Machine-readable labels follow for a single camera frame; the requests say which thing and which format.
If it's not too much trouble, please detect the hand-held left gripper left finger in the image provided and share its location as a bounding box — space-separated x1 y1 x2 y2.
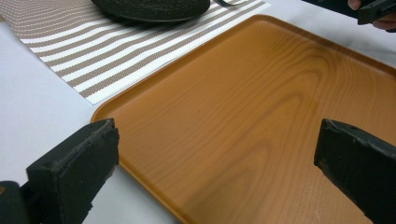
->
25 118 120 224

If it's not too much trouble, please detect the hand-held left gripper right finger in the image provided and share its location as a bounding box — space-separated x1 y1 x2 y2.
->
313 118 396 224

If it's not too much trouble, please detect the wooden tray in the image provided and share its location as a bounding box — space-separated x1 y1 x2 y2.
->
90 14 396 224

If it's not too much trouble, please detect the striped placemat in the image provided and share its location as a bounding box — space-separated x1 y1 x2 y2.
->
0 0 272 106

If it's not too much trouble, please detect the black plate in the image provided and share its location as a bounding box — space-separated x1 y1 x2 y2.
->
91 0 212 24

